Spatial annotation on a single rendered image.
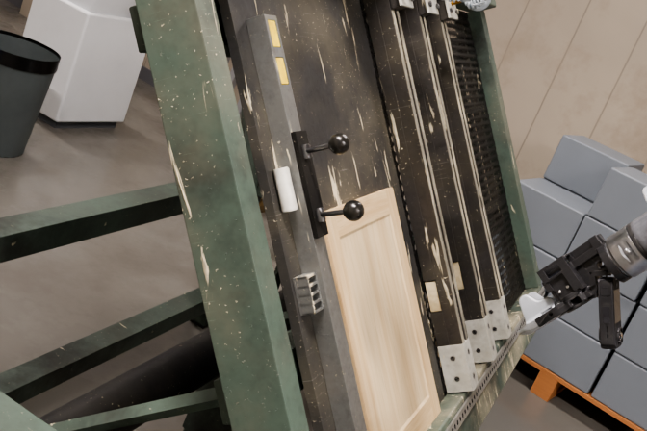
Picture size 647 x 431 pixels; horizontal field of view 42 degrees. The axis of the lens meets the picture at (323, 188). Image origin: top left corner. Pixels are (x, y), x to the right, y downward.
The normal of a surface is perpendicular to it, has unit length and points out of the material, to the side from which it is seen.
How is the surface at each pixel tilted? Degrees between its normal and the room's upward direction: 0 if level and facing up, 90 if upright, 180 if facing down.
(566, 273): 90
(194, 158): 90
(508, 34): 90
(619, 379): 90
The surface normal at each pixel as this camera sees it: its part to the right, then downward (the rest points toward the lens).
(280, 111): -0.39, 0.12
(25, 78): 0.51, 0.51
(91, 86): 0.79, 0.45
